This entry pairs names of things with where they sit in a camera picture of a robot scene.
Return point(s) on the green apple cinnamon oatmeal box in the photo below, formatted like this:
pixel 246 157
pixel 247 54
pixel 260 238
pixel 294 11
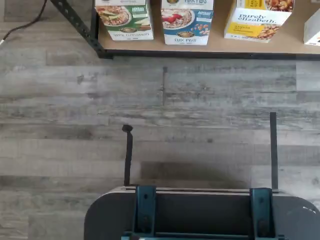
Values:
pixel 125 22

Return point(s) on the blue flax plus oatmeal box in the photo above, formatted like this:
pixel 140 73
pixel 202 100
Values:
pixel 186 25

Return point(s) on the yellow purely elizabeth granola box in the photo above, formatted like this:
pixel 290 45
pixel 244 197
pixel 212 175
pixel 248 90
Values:
pixel 255 22

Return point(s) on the white patterned pantry box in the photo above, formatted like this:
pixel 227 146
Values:
pixel 313 30

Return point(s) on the tan low shelf board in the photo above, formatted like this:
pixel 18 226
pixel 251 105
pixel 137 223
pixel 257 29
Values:
pixel 220 47

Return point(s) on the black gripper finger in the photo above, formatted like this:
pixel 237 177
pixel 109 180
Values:
pixel 274 150
pixel 128 160

